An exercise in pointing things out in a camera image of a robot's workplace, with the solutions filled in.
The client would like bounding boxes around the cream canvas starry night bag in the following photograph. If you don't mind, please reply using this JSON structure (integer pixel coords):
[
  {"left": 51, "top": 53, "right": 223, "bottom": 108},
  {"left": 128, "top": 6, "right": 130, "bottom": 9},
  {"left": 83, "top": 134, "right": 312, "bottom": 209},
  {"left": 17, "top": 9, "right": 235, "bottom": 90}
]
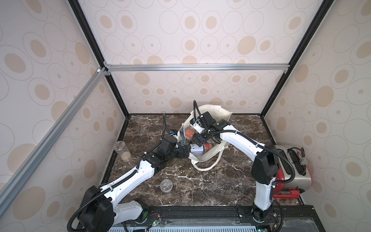
[{"left": 178, "top": 104, "right": 232, "bottom": 172}]

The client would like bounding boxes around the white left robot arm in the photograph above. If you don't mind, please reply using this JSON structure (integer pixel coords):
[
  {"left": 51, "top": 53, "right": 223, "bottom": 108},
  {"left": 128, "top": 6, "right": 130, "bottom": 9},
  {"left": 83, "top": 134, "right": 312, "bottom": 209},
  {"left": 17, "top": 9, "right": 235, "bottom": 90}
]
[{"left": 67, "top": 123, "right": 190, "bottom": 232}]

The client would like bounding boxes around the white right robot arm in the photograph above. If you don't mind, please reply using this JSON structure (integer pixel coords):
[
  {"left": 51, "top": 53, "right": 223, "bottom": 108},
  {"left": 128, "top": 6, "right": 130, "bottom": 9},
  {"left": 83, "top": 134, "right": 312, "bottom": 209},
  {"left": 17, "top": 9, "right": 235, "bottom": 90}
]
[{"left": 190, "top": 100, "right": 296, "bottom": 223}]

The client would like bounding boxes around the red lid seed jar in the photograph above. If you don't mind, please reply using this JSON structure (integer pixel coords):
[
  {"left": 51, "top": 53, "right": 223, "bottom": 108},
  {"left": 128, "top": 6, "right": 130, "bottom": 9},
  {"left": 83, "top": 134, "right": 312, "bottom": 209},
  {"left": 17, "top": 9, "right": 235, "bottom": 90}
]
[{"left": 185, "top": 129, "right": 197, "bottom": 140}]

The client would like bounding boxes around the purple label seed jar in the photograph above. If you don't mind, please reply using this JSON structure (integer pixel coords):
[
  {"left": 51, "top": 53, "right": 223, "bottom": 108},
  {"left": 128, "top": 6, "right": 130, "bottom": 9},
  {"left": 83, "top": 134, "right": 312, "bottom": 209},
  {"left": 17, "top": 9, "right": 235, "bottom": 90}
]
[{"left": 190, "top": 144, "right": 205, "bottom": 155}]

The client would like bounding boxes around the red and steel toaster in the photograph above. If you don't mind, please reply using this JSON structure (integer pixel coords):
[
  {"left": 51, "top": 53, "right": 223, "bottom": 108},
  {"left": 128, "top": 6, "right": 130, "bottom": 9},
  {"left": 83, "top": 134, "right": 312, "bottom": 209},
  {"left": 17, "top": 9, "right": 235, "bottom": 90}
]
[{"left": 273, "top": 145, "right": 312, "bottom": 199}]

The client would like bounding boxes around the silver aluminium crossbar back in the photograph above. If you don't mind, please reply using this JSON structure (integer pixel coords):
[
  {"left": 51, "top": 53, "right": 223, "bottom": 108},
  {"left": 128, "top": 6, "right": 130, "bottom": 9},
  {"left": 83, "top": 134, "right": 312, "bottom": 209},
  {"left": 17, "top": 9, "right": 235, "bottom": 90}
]
[{"left": 106, "top": 63, "right": 290, "bottom": 72}]

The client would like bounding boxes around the silver aluminium bar left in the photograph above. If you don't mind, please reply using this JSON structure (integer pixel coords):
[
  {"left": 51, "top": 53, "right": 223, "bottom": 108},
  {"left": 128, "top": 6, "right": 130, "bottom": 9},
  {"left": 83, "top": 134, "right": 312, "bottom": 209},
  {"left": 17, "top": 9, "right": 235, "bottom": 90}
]
[{"left": 1, "top": 67, "right": 107, "bottom": 217}]

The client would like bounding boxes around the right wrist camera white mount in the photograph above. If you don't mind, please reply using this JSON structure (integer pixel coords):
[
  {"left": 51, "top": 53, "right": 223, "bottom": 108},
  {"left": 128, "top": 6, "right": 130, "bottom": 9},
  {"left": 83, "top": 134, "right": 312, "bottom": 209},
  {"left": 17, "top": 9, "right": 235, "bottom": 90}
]
[{"left": 190, "top": 120, "right": 204, "bottom": 134}]

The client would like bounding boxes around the clear plastic jar by wall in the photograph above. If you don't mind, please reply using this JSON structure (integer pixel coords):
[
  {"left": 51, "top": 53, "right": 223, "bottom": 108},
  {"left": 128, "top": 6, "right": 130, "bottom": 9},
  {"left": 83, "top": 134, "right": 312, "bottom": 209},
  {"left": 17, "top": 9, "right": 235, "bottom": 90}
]
[{"left": 114, "top": 141, "right": 132, "bottom": 162}]

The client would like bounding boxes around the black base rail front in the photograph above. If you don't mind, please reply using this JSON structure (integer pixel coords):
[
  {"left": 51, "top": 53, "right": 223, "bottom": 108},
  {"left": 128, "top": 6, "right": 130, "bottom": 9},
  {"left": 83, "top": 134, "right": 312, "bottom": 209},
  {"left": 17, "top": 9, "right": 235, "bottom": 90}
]
[{"left": 75, "top": 205, "right": 327, "bottom": 232}]

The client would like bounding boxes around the black corner frame post left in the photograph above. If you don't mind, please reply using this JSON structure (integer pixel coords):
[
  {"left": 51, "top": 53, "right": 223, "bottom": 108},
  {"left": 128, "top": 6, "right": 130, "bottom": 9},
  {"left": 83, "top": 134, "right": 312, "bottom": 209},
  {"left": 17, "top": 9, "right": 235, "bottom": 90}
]
[{"left": 67, "top": 0, "right": 130, "bottom": 118}]

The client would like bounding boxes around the black corner frame post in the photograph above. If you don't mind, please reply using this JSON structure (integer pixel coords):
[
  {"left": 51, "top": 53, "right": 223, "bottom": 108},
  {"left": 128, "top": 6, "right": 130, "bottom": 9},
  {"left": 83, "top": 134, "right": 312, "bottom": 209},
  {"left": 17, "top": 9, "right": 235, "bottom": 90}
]
[
  {"left": 67, "top": 0, "right": 130, "bottom": 118},
  {"left": 260, "top": 0, "right": 335, "bottom": 119}
]

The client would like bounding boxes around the black corner frame post right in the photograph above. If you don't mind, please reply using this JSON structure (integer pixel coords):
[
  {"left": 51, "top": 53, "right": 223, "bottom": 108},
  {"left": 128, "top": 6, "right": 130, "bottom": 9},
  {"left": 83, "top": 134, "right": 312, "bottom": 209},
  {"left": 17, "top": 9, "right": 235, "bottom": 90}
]
[{"left": 260, "top": 0, "right": 335, "bottom": 119}]

